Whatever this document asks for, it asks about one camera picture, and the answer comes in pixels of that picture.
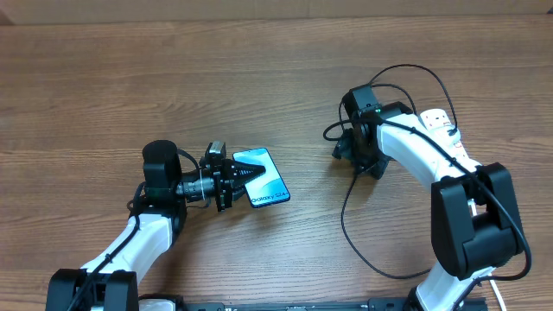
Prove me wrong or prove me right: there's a blue Galaxy smartphone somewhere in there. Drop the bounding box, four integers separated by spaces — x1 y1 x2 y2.
232 148 290 208

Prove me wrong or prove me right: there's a black charger cable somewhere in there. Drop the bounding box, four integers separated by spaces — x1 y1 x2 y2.
322 63 460 280

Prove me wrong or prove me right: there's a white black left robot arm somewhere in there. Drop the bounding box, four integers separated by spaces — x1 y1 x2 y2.
46 140 268 311

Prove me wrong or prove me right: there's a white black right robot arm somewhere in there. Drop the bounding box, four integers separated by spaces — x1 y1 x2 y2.
333 85 531 310

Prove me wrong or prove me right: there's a white charger plug adapter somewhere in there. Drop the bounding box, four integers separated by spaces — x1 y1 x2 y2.
430 124 462 149

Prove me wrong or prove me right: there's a white power strip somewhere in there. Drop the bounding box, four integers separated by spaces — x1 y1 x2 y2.
419 109 477 165

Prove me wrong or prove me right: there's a white power strip cord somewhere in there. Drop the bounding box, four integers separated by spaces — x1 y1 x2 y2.
468 198 507 311

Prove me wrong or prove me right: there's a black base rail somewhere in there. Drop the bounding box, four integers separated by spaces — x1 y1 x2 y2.
137 295 489 311

